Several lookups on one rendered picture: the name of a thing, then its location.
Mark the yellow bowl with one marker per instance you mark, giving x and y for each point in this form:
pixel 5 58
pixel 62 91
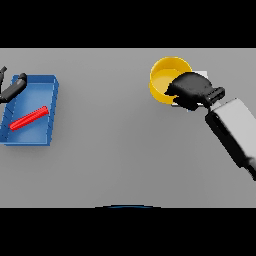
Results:
pixel 163 80

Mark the blue tray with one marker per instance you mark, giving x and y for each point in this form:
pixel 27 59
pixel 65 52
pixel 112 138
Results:
pixel 30 111

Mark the red beaker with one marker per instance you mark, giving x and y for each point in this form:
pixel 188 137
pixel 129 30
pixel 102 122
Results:
pixel 29 118

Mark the robot right hand dark grey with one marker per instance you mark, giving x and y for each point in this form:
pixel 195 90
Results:
pixel 191 88

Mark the robot left hand dark grey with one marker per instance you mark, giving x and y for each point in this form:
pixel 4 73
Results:
pixel 13 88

